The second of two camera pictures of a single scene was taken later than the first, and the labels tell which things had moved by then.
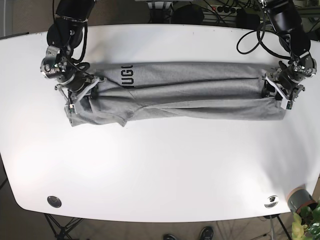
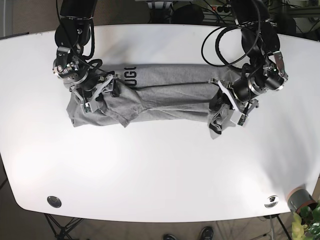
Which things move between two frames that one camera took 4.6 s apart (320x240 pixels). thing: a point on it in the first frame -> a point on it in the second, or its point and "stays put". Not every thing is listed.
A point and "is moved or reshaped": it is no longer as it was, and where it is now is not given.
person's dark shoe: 169,237 stays put
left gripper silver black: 288,95 -> 228,97
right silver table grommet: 271,201 stays put
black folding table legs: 61,231 stays put
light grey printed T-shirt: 130,92 is moved or reshaped
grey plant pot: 299,197 stays put
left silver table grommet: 54,201 stays put
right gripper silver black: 73,97 -> 86,98
